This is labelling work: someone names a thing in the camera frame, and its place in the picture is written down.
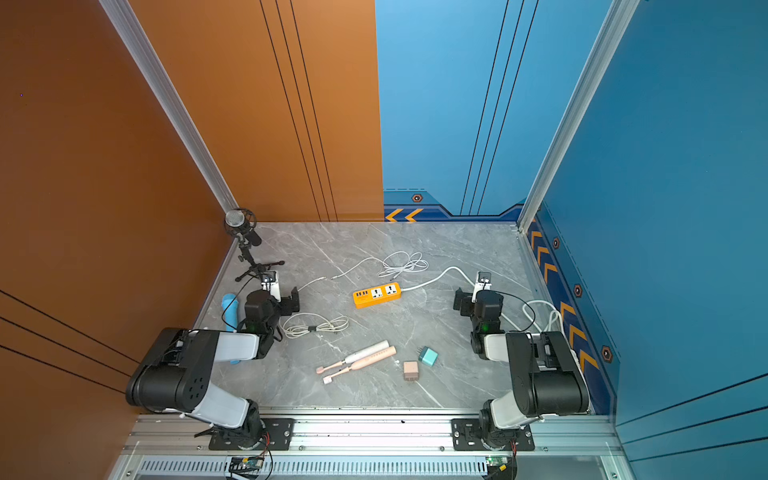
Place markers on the teal charger adapter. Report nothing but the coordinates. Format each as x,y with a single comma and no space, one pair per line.
428,356

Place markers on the black microphone on tripod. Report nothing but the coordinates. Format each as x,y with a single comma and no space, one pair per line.
240,223

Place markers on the aluminium rail frame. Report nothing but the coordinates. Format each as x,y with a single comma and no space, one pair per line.
374,444

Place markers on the white electric toothbrush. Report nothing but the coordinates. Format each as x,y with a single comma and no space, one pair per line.
382,345

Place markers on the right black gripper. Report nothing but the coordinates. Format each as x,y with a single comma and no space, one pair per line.
465,298

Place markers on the pink electric toothbrush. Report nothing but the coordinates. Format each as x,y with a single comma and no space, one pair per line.
362,363

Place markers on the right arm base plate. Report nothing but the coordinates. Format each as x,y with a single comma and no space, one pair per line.
468,434

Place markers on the orange power strip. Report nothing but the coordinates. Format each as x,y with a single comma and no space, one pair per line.
377,295

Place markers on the blue handheld microphone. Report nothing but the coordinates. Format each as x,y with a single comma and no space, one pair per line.
230,307

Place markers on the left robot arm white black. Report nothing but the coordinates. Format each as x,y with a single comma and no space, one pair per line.
175,376

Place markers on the pink charger adapter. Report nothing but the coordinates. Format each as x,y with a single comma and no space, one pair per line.
411,371

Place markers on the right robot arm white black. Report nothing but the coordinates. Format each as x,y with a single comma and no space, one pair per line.
545,376

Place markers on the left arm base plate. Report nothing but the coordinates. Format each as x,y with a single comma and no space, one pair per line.
277,432

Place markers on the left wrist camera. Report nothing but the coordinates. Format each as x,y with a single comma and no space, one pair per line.
270,282

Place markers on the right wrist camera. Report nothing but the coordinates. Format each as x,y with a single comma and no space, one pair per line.
482,283

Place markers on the right green circuit board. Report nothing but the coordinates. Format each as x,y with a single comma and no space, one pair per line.
502,468

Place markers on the left green circuit board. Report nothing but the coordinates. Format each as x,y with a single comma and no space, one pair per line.
245,467

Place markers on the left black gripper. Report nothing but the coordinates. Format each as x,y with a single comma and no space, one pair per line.
285,303

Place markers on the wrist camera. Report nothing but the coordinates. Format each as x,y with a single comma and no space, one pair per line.
270,282
482,283

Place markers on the green circuit board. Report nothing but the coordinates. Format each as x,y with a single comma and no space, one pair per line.
245,467
502,468

